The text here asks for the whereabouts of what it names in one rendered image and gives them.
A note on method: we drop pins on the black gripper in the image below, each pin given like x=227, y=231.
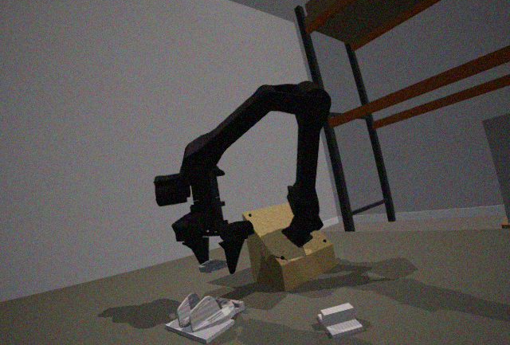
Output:
x=232, y=234

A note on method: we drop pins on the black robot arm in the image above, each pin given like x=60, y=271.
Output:
x=309, y=102

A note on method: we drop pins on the white metal plate with two round holes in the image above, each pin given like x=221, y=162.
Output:
x=212, y=265

